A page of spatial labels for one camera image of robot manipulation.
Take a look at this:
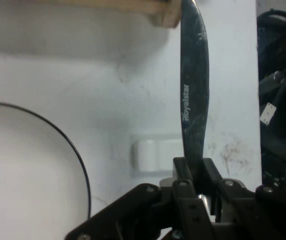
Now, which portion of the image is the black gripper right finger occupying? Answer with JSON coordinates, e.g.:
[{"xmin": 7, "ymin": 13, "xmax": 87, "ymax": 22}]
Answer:
[{"xmin": 202, "ymin": 157, "xmax": 286, "ymax": 240}]

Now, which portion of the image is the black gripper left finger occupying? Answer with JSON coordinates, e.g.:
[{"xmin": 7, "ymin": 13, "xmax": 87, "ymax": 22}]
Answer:
[{"xmin": 65, "ymin": 156, "xmax": 218, "ymax": 240}]

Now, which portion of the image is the steel table knife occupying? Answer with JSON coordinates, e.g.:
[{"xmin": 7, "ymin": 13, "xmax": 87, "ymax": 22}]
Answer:
[{"xmin": 179, "ymin": 0, "xmax": 210, "ymax": 201}]

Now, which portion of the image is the white ceramic cutlery rest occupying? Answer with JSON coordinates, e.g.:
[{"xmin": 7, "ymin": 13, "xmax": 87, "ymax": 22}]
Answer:
[{"xmin": 131, "ymin": 136, "xmax": 184, "ymax": 176}]

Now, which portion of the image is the white plate with black rim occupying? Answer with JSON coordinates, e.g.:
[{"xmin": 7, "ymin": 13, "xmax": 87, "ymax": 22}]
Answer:
[{"xmin": 0, "ymin": 101, "xmax": 91, "ymax": 240}]

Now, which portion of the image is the black equipment with cables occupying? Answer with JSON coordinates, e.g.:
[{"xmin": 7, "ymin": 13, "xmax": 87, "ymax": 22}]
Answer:
[{"xmin": 256, "ymin": 8, "xmax": 286, "ymax": 191}]

